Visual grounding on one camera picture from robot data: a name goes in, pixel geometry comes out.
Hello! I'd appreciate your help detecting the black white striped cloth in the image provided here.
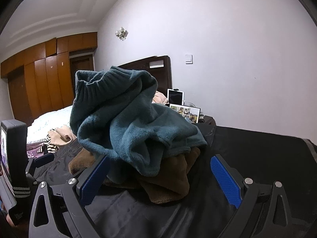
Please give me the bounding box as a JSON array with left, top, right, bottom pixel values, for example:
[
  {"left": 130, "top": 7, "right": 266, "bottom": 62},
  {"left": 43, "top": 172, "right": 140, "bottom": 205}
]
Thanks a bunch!
[{"left": 37, "top": 135, "right": 59, "bottom": 154}]

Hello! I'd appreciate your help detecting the black bed cover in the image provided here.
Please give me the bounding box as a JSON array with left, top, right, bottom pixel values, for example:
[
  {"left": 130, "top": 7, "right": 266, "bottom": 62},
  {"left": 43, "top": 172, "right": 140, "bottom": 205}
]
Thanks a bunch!
[{"left": 25, "top": 123, "right": 317, "bottom": 238}]

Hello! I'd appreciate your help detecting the white charging cable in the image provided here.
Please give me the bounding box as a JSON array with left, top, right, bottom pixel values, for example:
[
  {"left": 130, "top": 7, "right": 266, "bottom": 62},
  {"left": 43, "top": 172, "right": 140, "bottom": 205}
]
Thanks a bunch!
[{"left": 184, "top": 101, "right": 206, "bottom": 118}]

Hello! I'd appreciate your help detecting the dark wooden headboard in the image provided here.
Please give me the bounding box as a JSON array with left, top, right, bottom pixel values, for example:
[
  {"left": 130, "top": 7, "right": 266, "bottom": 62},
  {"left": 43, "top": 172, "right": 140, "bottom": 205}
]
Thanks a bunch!
[{"left": 117, "top": 55, "right": 172, "bottom": 97}]

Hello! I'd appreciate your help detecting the dark nightstand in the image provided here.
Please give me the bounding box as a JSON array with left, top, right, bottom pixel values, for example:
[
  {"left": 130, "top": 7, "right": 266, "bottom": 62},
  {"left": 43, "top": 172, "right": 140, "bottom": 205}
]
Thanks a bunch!
[{"left": 198, "top": 115, "right": 216, "bottom": 127}]

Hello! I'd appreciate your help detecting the purple bedsheet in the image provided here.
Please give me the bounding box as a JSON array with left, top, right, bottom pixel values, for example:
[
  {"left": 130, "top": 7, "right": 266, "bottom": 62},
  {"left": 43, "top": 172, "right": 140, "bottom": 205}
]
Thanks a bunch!
[{"left": 26, "top": 142, "right": 50, "bottom": 159}]

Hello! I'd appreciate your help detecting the white tablet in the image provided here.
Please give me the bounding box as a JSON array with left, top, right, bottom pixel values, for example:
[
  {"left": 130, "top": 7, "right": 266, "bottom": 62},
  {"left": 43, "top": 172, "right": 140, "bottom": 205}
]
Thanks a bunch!
[{"left": 167, "top": 88, "right": 185, "bottom": 106}]

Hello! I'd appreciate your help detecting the photo collage frame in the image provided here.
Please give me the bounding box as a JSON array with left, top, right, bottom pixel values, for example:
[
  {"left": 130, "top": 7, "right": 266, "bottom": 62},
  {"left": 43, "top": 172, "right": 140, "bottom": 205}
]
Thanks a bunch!
[{"left": 169, "top": 103, "right": 201, "bottom": 124}]

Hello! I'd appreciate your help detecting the teal knit sweater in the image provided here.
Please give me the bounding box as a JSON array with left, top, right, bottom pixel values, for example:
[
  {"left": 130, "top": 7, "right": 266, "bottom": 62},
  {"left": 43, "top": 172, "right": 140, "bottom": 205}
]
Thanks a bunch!
[{"left": 70, "top": 66, "right": 208, "bottom": 184}]

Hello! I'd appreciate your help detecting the beige cloth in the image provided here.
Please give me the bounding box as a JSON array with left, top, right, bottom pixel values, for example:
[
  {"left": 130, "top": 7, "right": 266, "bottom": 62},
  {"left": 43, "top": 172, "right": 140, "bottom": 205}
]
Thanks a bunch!
[{"left": 47, "top": 124, "right": 77, "bottom": 146}]

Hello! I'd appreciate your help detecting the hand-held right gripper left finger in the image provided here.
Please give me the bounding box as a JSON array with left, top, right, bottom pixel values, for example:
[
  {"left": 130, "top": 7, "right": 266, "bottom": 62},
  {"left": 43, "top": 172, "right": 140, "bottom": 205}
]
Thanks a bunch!
[{"left": 28, "top": 155, "right": 111, "bottom": 238}]

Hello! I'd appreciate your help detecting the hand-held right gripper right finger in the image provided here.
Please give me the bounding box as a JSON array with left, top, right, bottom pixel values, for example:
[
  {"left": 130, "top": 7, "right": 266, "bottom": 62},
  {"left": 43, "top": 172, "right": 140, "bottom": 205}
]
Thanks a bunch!
[{"left": 210, "top": 154, "right": 294, "bottom": 238}]

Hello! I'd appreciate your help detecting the pink printed pillow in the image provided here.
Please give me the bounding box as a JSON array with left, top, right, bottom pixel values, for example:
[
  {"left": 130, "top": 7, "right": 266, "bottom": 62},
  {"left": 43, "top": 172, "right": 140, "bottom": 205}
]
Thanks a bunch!
[{"left": 152, "top": 91, "right": 171, "bottom": 107}]

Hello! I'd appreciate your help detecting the wooden wardrobe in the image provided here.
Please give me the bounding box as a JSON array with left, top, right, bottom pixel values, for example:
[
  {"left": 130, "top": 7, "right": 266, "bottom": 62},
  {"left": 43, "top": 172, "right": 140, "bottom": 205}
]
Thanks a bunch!
[{"left": 0, "top": 32, "right": 97, "bottom": 127}]

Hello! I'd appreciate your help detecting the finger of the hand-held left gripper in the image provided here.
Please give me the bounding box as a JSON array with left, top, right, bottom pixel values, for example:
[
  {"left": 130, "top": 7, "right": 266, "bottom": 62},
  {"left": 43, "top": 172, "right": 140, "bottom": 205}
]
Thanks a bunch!
[{"left": 25, "top": 152, "right": 55, "bottom": 176}]

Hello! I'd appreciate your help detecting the white quilted blanket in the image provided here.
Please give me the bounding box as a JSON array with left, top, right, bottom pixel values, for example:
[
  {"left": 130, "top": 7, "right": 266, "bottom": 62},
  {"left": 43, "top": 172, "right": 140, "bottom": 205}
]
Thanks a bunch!
[{"left": 27, "top": 103, "right": 75, "bottom": 144}]

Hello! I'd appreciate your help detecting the brown fleece garment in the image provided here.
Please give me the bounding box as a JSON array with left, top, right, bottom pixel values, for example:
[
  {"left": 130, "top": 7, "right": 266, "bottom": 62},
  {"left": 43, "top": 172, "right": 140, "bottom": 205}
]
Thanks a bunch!
[{"left": 68, "top": 146, "right": 201, "bottom": 204}]

